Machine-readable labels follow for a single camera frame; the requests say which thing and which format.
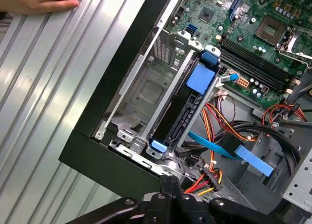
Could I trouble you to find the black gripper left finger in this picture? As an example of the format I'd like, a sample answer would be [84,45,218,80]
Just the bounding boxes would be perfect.
[64,175,176,224]

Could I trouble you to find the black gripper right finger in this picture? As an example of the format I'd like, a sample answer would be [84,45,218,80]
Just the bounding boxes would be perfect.
[172,177,288,224]

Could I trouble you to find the red yellow power wire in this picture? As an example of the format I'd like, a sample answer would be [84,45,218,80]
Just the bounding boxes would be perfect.
[182,102,260,198]

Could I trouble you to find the blue data wire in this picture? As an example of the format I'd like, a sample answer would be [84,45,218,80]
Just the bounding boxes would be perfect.
[187,131,274,178]

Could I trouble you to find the hard disk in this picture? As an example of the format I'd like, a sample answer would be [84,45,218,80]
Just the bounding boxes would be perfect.
[146,51,221,160]

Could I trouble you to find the grey metal disk bay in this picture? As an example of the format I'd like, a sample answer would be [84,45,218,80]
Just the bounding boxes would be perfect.
[96,26,221,161]

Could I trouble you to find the person bare hand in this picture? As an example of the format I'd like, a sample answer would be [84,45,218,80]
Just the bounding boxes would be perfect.
[0,0,87,15]

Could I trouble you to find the grey metal drive cage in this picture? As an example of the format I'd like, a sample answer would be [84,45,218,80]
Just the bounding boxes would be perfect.
[280,126,312,212]

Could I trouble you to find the beige board connector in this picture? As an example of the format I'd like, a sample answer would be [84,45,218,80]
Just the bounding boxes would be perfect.
[235,76,249,88]

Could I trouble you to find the black RAM slot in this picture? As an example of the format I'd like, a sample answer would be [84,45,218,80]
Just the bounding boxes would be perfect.
[223,36,299,80]
[220,48,291,87]
[219,54,286,92]
[221,42,295,83]

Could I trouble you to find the black PC case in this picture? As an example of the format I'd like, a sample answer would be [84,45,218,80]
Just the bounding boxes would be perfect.
[58,0,312,224]

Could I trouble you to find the green motherboard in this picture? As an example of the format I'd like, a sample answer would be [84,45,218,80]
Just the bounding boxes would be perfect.
[165,0,312,105]

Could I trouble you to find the black chipset chip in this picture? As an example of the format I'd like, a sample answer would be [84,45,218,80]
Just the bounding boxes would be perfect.
[199,7,215,22]

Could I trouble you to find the metal socket cover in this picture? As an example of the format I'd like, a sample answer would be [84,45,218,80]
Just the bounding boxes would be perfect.
[277,24,312,61]

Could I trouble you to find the CPU socket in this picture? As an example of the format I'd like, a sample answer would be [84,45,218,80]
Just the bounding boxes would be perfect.
[254,16,287,39]

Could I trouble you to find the blue expansion slot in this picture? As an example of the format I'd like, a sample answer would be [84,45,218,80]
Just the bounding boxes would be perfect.
[229,0,246,13]

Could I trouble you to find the thick black case cables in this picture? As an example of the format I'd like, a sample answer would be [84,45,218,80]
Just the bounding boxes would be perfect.
[231,121,302,172]

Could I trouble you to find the red orange wire bundle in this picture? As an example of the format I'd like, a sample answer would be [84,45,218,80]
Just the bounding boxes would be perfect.
[262,103,307,129]

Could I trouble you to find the short blue tabbed wire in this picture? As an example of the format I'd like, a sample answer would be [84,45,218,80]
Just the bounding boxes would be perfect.
[216,73,241,85]

